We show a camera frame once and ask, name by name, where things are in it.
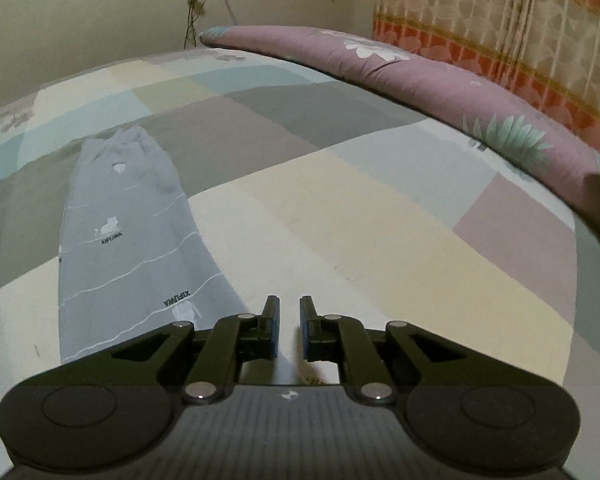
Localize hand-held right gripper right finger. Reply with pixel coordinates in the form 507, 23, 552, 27
300, 295, 527, 405

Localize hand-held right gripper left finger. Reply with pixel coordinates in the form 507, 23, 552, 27
67, 295, 282, 405

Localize grey printed pants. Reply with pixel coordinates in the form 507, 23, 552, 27
57, 127, 251, 366

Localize purple floral quilt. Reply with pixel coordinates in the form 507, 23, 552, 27
200, 25, 600, 221

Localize patterned orange curtain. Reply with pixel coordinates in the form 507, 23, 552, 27
372, 0, 600, 167

